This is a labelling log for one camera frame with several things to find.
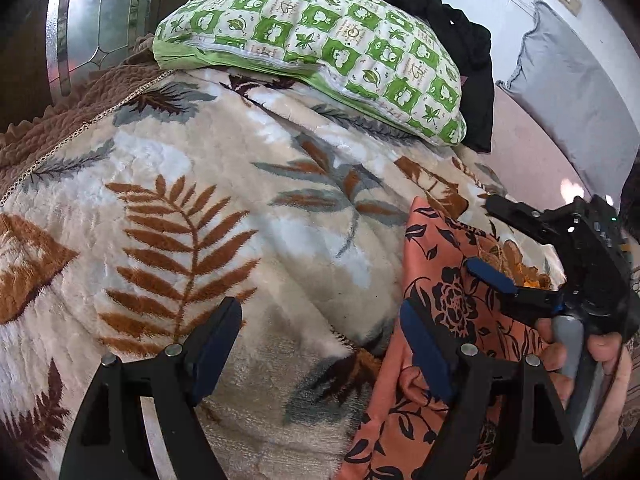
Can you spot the person's right hand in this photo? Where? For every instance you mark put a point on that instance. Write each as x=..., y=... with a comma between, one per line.
x=557, y=355

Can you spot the leaf printed fleece blanket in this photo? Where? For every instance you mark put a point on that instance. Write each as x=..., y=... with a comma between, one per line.
x=225, y=160

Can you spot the glass panelled wooden door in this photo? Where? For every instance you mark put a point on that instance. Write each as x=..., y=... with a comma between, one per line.
x=100, y=15

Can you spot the green patterned pillow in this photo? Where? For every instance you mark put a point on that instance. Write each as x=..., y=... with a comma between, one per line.
x=320, y=35

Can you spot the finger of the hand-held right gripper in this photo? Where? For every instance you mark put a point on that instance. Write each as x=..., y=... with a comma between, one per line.
x=492, y=276
x=515, y=217

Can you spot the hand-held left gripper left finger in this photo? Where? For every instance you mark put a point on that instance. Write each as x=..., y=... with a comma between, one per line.
x=214, y=356

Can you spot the grey pillow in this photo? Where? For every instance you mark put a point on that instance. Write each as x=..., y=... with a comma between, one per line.
x=575, y=90

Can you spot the pink bed sheet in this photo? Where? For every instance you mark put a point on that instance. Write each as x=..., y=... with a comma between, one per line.
x=530, y=150

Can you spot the black cloth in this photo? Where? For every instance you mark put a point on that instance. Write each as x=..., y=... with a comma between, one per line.
x=450, y=25

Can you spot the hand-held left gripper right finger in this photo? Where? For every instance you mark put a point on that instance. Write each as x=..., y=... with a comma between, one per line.
x=425, y=346

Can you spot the brown quilted bedspread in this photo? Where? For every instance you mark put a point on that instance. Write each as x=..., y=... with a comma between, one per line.
x=50, y=130

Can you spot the orange floral garment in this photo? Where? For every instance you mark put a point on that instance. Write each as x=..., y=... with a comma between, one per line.
x=440, y=412

